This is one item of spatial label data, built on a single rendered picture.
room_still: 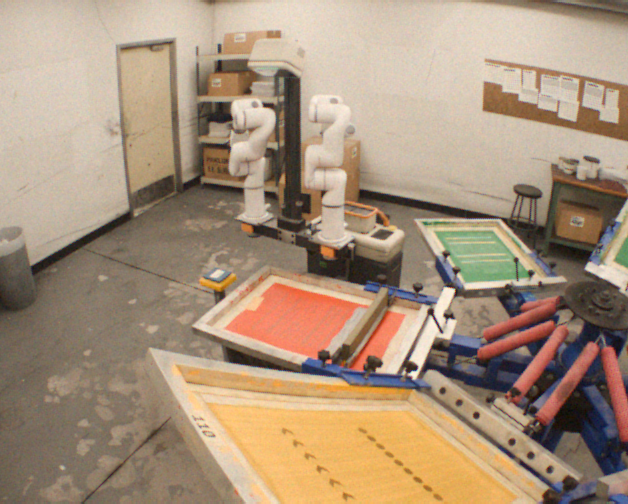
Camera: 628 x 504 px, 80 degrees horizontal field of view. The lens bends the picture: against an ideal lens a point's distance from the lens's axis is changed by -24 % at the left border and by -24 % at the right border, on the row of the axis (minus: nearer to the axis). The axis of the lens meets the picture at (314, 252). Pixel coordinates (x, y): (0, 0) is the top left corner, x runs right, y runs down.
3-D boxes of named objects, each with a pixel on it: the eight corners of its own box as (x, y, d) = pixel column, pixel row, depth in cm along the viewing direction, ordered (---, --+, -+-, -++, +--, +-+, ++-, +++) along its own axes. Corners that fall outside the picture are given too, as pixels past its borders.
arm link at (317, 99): (343, 119, 185) (306, 119, 186) (343, 135, 206) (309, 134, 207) (343, 85, 186) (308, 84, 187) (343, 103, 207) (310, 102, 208)
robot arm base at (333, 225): (331, 226, 223) (331, 195, 216) (355, 233, 217) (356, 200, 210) (312, 238, 212) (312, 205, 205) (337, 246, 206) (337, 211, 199)
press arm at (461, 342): (432, 349, 164) (434, 338, 162) (436, 340, 169) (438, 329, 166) (476, 359, 157) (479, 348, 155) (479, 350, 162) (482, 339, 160)
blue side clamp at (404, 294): (362, 300, 204) (363, 286, 201) (366, 294, 208) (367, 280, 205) (428, 315, 192) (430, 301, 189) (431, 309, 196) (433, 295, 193)
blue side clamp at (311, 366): (301, 377, 159) (301, 362, 156) (308, 369, 164) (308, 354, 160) (383, 401, 148) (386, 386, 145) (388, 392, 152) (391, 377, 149)
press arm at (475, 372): (273, 334, 196) (272, 322, 193) (280, 326, 201) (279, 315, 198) (563, 405, 147) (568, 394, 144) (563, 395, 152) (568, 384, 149)
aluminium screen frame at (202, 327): (193, 333, 179) (191, 325, 177) (268, 269, 226) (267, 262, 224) (386, 397, 148) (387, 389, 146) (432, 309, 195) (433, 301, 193)
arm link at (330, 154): (351, 111, 179) (302, 110, 180) (349, 194, 200) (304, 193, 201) (350, 102, 191) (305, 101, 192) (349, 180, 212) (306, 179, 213)
